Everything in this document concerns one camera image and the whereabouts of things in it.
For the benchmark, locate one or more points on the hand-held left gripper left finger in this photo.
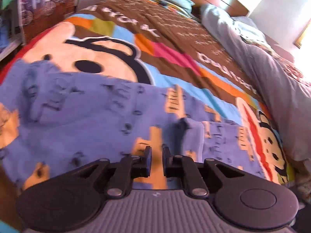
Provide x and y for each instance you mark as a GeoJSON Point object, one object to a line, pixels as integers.
{"type": "Point", "coordinates": [148, 161]}

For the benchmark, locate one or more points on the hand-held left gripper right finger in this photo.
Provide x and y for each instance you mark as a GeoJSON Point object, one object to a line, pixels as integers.
{"type": "Point", "coordinates": [166, 161]}

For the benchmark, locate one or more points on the blue printed pants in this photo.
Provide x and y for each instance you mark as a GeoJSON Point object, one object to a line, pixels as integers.
{"type": "Point", "coordinates": [85, 116]}

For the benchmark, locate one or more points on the colourful printed blanket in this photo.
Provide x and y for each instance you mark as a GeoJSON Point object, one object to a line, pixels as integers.
{"type": "Point", "coordinates": [170, 53]}

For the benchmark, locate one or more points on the grey duvet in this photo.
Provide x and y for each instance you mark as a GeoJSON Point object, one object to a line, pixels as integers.
{"type": "Point", "coordinates": [279, 89]}

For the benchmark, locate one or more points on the light blue cloth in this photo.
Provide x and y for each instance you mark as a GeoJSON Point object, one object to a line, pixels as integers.
{"type": "Point", "coordinates": [250, 29]}

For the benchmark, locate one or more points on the small dark object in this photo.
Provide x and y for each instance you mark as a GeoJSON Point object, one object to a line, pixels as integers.
{"type": "Point", "coordinates": [164, 3]}

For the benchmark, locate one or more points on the floral cloth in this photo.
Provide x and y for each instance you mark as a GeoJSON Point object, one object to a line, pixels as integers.
{"type": "Point", "coordinates": [296, 70]}

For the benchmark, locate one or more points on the blue dotted wardrobe curtain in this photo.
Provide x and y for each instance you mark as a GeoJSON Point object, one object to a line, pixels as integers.
{"type": "Point", "coordinates": [43, 12]}

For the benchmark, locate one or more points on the framed wall picture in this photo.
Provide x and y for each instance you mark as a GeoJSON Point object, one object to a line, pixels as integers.
{"type": "Point", "coordinates": [303, 35]}

